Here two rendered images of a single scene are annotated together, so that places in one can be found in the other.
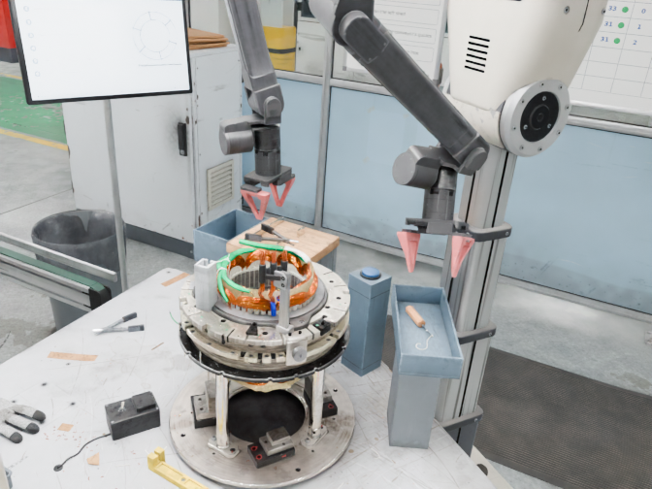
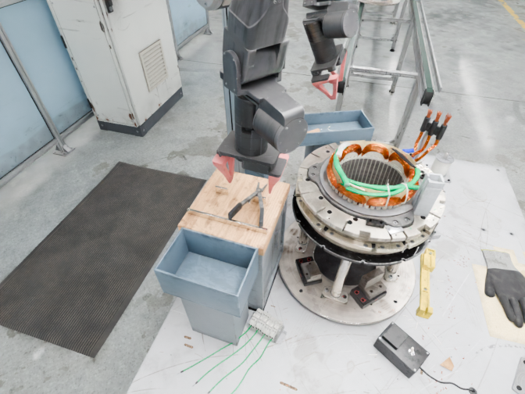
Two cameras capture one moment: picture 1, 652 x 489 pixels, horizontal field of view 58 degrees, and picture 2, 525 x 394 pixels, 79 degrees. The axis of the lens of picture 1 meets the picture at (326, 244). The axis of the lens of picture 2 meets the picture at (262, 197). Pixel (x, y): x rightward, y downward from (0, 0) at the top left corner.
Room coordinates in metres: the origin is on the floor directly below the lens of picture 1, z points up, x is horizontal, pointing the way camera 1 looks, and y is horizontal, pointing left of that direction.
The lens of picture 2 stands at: (1.28, 0.59, 1.57)
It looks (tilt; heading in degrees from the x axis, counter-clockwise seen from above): 45 degrees down; 261
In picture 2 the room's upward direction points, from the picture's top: straight up
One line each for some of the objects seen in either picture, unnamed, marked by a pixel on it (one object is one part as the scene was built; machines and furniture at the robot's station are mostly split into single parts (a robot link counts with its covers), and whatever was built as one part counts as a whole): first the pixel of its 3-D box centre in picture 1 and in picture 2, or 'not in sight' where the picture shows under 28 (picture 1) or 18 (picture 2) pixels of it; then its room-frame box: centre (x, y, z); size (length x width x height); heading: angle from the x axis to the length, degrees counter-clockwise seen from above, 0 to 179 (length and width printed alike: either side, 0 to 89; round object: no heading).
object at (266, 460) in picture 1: (271, 450); not in sight; (0.85, 0.08, 0.81); 0.08 x 0.05 x 0.01; 121
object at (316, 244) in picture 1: (284, 244); (237, 206); (1.26, 0.10, 1.05); 0.20 x 0.19 x 0.02; 63
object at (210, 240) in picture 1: (232, 274); (215, 295); (1.33, 0.24, 0.92); 0.17 x 0.11 x 0.28; 153
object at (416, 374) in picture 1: (414, 376); (322, 159); (0.96, -0.20, 0.92); 0.25 x 0.11 x 0.28; 179
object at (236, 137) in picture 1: (248, 123); (271, 97); (1.20, 0.18, 1.35); 0.11 x 0.09 x 0.12; 118
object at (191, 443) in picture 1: (263, 412); (344, 258); (0.96, 0.11, 0.80); 0.39 x 0.39 x 0.01
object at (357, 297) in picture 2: (204, 409); (368, 292); (0.94, 0.23, 0.81); 0.08 x 0.05 x 0.02; 19
